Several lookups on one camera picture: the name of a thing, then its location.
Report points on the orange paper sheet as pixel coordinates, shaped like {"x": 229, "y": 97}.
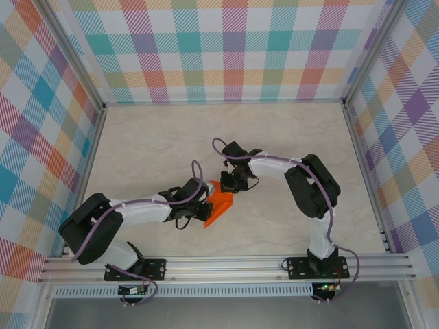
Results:
{"x": 223, "y": 204}

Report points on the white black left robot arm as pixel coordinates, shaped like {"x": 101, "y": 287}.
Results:
{"x": 144, "y": 210}

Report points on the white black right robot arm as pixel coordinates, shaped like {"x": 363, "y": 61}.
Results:
{"x": 271, "y": 168}

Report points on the small circuit board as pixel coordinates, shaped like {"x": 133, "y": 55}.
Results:
{"x": 327, "y": 287}
{"x": 132, "y": 290}

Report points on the grey metal panel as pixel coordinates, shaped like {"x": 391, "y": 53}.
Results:
{"x": 223, "y": 313}

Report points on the long aluminium mounting rail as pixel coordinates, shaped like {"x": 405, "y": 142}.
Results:
{"x": 223, "y": 267}

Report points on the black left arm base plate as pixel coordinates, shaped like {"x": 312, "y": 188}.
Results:
{"x": 157, "y": 269}

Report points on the aluminium frame cross bar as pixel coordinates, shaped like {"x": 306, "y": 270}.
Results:
{"x": 223, "y": 102}

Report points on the aluminium frame side rail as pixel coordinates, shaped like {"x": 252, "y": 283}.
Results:
{"x": 88, "y": 171}
{"x": 365, "y": 171}

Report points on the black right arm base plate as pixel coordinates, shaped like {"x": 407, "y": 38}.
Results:
{"x": 295, "y": 269}

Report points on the aluminium frame post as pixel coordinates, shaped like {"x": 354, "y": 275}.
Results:
{"x": 76, "y": 51}
{"x": 374, "y": 51}

